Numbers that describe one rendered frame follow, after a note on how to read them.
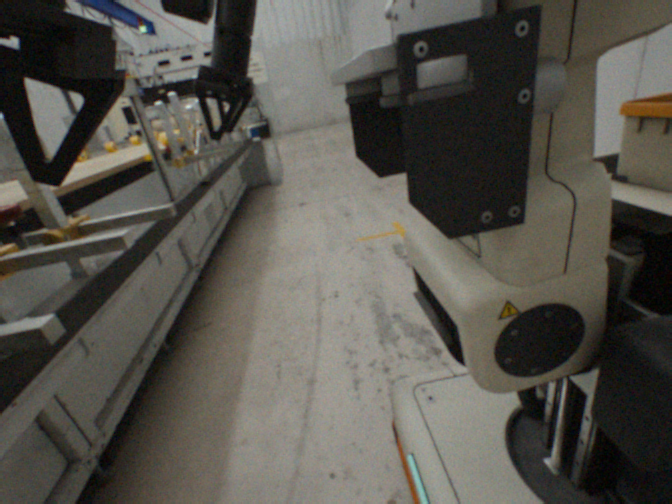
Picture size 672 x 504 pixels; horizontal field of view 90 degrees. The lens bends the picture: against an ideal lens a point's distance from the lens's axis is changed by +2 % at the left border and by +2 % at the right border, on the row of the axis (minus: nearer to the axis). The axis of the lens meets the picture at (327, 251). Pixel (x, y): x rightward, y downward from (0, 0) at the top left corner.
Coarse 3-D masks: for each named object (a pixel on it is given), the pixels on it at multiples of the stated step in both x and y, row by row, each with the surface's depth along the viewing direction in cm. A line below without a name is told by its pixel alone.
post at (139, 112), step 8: (136, 96) 137; (136, 112) 139; (144, 112) 141; (136, 120) 140; (144, 120) 141; (144, 128) 142; (144, 136) 143; (152, 136) 144; (152, 144) 145; (152, 152) 145; (160, 152) 149; (160, 160) 148; (160, 168) 149; (160, 176) 151; (168, 176) 152; (168, 184) 152; (168, 192) 153; (176, 192) 157; (168, 200) 155
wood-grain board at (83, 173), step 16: (144, 144) 315; (160, 144) 255; (96, 160) 211; (112, 160) 184; (128, 160) 161; (144, 160) 175; (80, 176) 134; (96, 176) 133; (0, 192) 131; (16, 192) 120; (64, 192) 114
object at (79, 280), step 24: (216, 168) 228; (192, 192) 172; (144, 240) 116; (96, 264) 95; (120, 264) 99; (72, 288) 83; (96, 288) 87; (48, 312) 73; (72, 312) 78; (72, 336) 76; (0, 360) 60; (24, 360) 64; (48, 360) 69; (0, 384) 59; (24, 384) 63; (0, 408) 58
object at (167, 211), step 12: (120, 216) 87; (132, 216) 87; (144, 216) 88; (156, 216) 88; (168, 216) 88; (84, 228) 87; (96, 228) 88; (108, 228) 88; (12, 240) 87; (24, 240) 87; (36, 240) 88
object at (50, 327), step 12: (12, 324) 44; (24, 324) 44; (36, 324) 43; (48, 324) 44; (60, 324) 45; (0, 336) 42; (12, 336) 42; (24, 336) 43; (36, 336) 43; (48, 336) 43; (60, 336) 45; (0, 348) 43; (12, 348) 43; (24, 348) 43
